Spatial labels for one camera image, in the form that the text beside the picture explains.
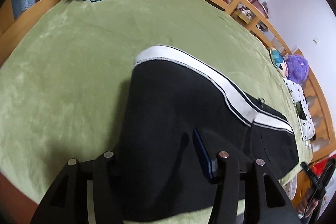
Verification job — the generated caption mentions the green fleece blanket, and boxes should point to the green fleece blanket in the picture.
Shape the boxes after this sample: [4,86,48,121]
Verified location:
[0,0,313,224]

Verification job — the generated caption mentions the pile of papers and boxes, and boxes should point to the pile of papers and boxes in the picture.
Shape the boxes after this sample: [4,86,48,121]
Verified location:
[223,0,286,54]

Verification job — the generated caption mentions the geometric patterned pillow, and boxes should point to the geometric patterned pillow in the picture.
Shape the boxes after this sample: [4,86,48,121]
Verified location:
[269,48,288,73]

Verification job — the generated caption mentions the dark floral cloth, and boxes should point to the dark floral cloth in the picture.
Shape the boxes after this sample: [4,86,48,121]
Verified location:
[294,102,307,120]

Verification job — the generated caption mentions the black pants with white stripe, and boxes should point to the black pants with white stripe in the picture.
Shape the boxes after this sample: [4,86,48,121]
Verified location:
[113,45,300,224]

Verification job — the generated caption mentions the white floral pillow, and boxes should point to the white floral pillow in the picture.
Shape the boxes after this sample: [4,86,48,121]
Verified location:
[285,80,315,140]

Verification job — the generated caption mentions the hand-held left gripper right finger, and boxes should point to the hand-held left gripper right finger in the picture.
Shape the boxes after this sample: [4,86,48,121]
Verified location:
[193,128,302,224]

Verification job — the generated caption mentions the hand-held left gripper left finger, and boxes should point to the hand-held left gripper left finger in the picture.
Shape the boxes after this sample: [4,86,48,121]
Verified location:
[30,151,124,224]

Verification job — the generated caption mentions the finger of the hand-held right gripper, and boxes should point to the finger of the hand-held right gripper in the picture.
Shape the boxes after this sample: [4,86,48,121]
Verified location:
[301,162,327,197]
[306,158,336,212]

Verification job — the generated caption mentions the purple plush toy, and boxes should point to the purple plush toy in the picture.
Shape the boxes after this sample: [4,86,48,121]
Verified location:
[285,54,309,83]

